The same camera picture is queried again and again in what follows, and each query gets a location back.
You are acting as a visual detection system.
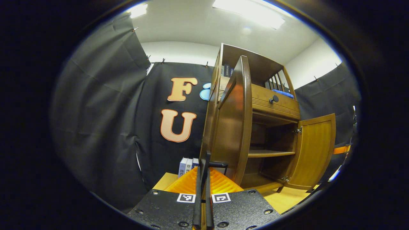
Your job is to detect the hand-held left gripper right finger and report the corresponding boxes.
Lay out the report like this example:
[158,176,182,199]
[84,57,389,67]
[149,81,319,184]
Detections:
[204,168,282,230]

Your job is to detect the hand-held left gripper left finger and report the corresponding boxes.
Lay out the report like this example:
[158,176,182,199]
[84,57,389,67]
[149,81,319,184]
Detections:
[127,166,205,230]

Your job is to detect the wooden cabinet door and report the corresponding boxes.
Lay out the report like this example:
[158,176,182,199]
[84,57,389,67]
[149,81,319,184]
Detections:
[286,113,336,191]
[211,55,253,186]

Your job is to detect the black door handle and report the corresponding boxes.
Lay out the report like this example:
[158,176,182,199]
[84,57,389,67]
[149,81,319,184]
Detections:
[199,150,229,179]

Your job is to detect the wooden double-door shoe cabinet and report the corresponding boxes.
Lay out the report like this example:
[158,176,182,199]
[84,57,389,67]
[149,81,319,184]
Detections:
[200,43,336,194]

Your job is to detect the wooden cabinet drawer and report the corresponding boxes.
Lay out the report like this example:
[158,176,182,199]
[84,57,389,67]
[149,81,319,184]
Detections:
[218,76,301,121]

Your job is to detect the black backdrop cloth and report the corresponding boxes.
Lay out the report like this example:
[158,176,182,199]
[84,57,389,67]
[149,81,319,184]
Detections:
[136,62,215,189]
[50,13,151,213]
[294,62,361,184]

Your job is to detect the wooden inner shelf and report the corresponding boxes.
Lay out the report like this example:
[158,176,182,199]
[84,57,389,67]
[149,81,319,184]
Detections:
[248,149,296,158]

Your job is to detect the blue folded towel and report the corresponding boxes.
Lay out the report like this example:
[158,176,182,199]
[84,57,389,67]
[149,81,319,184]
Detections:
[272,89,294,99]

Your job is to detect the small ceiling light panel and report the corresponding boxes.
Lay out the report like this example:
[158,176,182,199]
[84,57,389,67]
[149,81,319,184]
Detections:
[127,3,148,19]

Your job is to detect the black stand with cables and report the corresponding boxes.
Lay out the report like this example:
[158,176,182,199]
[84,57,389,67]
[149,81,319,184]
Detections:
[351,105,358,144]

